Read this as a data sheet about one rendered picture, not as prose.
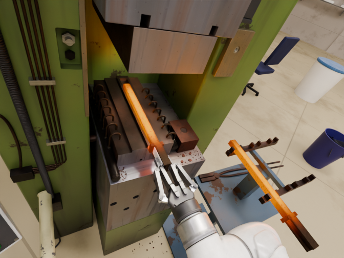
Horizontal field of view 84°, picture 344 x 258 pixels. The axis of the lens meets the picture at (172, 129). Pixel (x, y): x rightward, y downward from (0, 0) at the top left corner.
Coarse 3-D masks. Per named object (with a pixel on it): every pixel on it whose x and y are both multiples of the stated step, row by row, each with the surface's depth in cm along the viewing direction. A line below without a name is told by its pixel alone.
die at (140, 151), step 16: (96, 80) 84; (112, 80) 85; (128, 80) 87; (112, 96) 78; (144, 96) 83; (112, 112) 73; (128, 112) 74; (144, 112) 75; (112, 128) 67; (128, 128) 68; (160, 128) 72; (112, 144) 66; (128, 144) 64; (144, 144) 65; (128, 160) 65; (144, 160) 69
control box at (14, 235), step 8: (0, 208) 37; (0, 216) 38; (8, 216) 41; (0, 224) 38; (8, 224) 39; (0, 232) 38; (8, 232) 39; (16, 232) 40; (0, 240) 38; (8, 240) 39; (16, 240) 40; (0, 248) 38
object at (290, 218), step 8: (232, 144) 79; (240, 152) 76; (248, 160) 74; (248, 168) 73; (256, 168) 72; (256, 176) 70; (264, 184) 68; (264, 192) 68; (272, 192) 66; (272, 200) 65; (280, 200) 65; (280, 208) 63; (288, 208) 63; (288, 216) 60; (288, 224) 61; (296, 224) 59; (296, 232) 60; (304, 232) 58; (304, 240) 58; (312, 240) 57; (304, 248) 58; (312, 248) 55
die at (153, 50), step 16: (112, 32) 47; (128, 32) 37; (144, 32) 36; (160, 32) 37; (176, 32) 38; (128, 48) 38; (144, 48) 38; (160, 48) 39; (176, 48) 41; (192, 48) 43; (208, 48) 45; (128, 64) 39; (144, 64) 41; (160, 64) 42; (176, 64) 44; (192, 64) 46
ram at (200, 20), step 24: (96, 0) 35; (120, 0) 30; (144, 0) 32; (168, 0) 33; (192, 0) 35; (216, 0) 37; (240, 0) 39; (168, 24) 36; (192, 24) 39; (216, 24) 41
